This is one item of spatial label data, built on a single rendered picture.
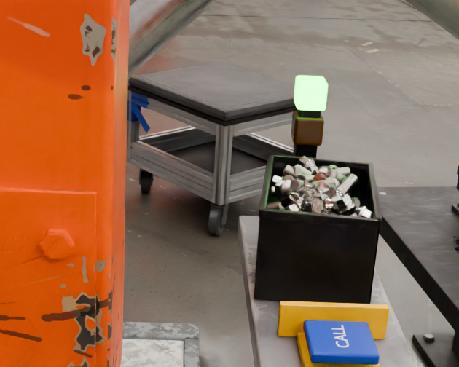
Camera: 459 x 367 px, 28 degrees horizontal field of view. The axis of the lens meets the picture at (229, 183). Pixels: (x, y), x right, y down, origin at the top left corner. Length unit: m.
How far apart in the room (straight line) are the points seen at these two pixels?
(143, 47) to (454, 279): 0.63
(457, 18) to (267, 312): 0.54
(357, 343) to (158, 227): 1.46
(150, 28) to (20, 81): 0.91
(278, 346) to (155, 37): 0.66
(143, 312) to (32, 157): 1.39
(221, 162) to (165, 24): 0.81
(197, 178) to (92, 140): 1.74
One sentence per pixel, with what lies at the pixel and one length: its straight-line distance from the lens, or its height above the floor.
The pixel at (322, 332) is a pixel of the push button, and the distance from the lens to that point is 0.98.
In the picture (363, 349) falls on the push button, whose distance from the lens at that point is 0.96.
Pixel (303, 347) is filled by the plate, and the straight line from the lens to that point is 0.98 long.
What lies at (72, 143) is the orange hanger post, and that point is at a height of 0.77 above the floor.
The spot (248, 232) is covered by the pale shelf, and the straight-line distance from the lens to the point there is 1.26.
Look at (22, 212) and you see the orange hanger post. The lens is 0.61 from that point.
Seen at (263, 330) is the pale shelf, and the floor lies 0.45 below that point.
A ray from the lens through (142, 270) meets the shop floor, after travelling 2.15.
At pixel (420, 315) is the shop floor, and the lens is 2.07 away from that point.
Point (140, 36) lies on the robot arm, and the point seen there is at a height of 0.65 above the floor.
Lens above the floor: 0.96
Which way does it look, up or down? 21 degrees down
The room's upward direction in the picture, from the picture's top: 4 degrees clockwise
